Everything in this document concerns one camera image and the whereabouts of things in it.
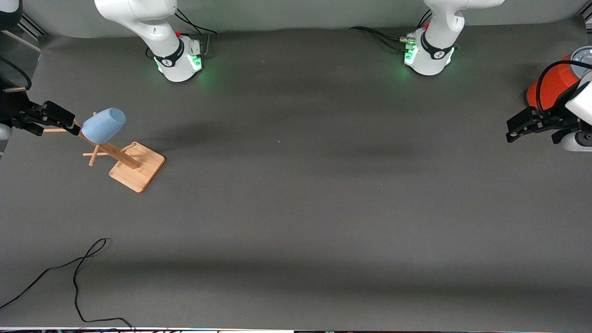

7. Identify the light blue cup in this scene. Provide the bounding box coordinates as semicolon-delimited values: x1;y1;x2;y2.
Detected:
81;107;126;144

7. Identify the wooden cup rack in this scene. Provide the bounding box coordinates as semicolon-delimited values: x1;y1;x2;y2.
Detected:
43;111;166;193

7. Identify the dark grey table mat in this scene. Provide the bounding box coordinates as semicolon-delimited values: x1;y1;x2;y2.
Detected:
0;16;592;330

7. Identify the aluminium frame rail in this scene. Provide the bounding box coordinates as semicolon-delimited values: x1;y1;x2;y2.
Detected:
18;13;49;37

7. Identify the thin black loose cable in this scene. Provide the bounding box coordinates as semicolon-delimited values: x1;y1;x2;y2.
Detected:
0;238;136;332

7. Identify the black right arm base cable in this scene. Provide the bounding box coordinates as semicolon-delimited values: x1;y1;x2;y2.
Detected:
175;7;218;58

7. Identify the black arm base cable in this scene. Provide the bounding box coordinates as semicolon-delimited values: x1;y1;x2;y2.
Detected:
175;7;218;58
349;26;411;49

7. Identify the black left arm base cable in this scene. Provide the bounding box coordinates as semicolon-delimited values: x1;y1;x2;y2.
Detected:
349;26;411;49

